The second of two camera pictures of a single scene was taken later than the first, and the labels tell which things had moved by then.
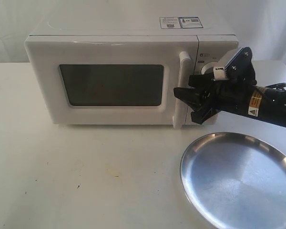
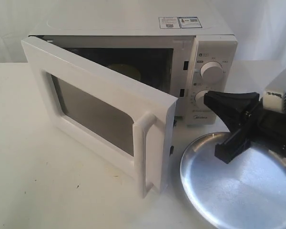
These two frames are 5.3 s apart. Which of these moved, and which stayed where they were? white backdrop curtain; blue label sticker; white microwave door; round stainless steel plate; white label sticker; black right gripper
Moved: black right gripper; white microwave door
Stayed: white backdrop curtain; round stainless steel plate; blue label sticker; white label sticker
